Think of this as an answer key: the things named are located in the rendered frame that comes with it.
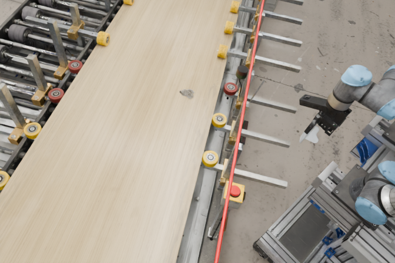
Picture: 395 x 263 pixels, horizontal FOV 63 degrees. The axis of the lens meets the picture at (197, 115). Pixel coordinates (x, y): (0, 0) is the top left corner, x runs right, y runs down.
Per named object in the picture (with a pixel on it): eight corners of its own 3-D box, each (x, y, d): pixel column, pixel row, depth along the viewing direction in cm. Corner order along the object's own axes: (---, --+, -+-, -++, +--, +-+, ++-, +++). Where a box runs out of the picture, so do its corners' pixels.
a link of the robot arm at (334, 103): (327, 93, 106) (341, 82, 110) (321, 101, 110) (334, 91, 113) (347, 107, 103) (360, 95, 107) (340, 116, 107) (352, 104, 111)
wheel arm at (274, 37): (300, 44, 219) (301, 40, 217) (300, 47, 217) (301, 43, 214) (228, 27, 222) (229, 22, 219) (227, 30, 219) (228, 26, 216)
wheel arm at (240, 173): (284, 184, 170) (287, 181, 166) (284, 190, 167) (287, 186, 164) (204, 163, 171) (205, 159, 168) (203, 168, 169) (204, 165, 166)
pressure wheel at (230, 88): (234, 95, 203) (238, 83, 194) (232, 105, 198) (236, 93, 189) (222, 92, 203) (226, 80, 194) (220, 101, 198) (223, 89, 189)
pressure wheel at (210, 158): (208, 158, 174) (212, 147, 165) (217, 169, 170) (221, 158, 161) (197, 165, 170) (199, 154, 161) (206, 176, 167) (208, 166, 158)
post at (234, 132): (231, 151, 195) (250, 100, 157) (230, 155, 193) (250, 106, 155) (225, 149, 195) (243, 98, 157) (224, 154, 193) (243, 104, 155)
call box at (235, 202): (240, 193, 126) (244, 185, 120) (237, 210, 122) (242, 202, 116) (223, 188, 126) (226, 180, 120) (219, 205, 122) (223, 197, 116)
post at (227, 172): (223, 188, 180) (244, 142, 141) (223, 194, 178) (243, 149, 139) (217, 186, 180) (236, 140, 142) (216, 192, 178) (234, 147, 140)
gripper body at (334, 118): (328, 138, 116) (344, 118, 106) (308, 122, 119) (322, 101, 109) (339, 127, 119) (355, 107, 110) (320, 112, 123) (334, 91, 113)
